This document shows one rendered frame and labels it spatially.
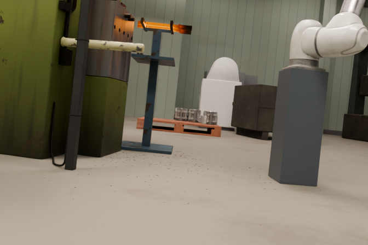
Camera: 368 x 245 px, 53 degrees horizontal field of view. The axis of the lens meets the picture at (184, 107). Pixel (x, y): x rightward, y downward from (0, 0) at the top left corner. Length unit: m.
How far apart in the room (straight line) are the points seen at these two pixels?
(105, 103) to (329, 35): 1.26
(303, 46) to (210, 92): 4.34
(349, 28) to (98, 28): 1.34
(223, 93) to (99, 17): 4.28
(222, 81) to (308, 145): 4.39
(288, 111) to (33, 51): 1.35
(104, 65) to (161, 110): 6.00
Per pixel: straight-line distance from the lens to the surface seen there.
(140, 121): 4.68
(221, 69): 6.35
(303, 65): 2.03
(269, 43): 9.62
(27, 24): 2.10
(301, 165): 2.02
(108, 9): 2.25
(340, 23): 1.99
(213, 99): 6.27
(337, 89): 10.18
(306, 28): 2.07
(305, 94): 2.00
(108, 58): 2.19
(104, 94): 2.17
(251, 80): 8.70
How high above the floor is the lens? 0.35
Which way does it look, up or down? level
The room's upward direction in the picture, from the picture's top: 6 degrees clockwise
